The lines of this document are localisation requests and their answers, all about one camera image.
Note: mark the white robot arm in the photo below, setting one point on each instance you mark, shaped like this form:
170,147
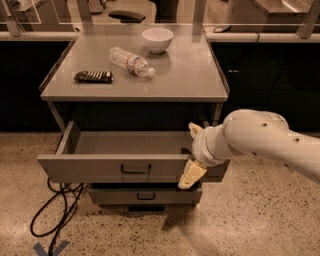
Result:
262,133

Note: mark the white ceramic bowl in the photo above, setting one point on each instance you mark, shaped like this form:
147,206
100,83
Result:
157,40

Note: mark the grey drawer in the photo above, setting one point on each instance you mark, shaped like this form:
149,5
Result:
143,194
118,156

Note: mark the black office chair seat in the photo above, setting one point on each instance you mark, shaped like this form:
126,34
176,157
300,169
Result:
127,16

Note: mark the blue floor tape marker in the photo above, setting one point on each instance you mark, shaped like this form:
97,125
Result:
55,251

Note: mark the grey bottom drawer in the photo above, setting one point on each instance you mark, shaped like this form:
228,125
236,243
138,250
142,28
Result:
143,194

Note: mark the dark striped snack bag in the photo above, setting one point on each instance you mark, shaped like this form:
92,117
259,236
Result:
94,77

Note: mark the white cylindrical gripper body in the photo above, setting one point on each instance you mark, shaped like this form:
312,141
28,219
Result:
201,147

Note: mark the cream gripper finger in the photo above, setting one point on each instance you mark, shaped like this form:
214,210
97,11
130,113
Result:
192,173
194,129

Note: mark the grey top drawer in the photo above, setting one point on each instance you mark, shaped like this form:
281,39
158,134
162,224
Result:
118,156

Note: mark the grey drawer cabinet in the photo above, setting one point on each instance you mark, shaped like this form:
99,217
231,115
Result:
123,97

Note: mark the clear plastic water bottle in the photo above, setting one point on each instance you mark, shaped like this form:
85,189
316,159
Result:
131,62

